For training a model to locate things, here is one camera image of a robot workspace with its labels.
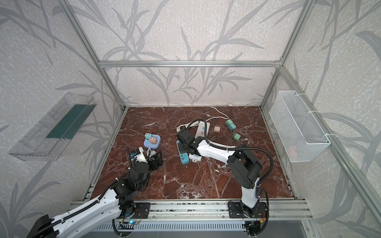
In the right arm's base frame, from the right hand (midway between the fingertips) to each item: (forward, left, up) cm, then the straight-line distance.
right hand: (183, 141), depth 91 cm
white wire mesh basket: (-15, -53, +26) cm, 61 cm away
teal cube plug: (+5, +24, -1) cm, 24 cm away
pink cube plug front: (+2, +20, -2) cm, 20 cm away
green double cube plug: (+18, -33, -7) cm, 38 cm away
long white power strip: (+11, -12, -6) cm, 17 cm away
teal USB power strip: (-10, -1, +5) cm, 12 cm away
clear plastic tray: (-13, +56, +24) cm, 62 cm away
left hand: (-9, +12, +5) cm, 16 cm away
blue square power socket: (+1, +24, -6) cm, 25 cm away
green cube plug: (+8, -35, -7) cm, 37 cm away
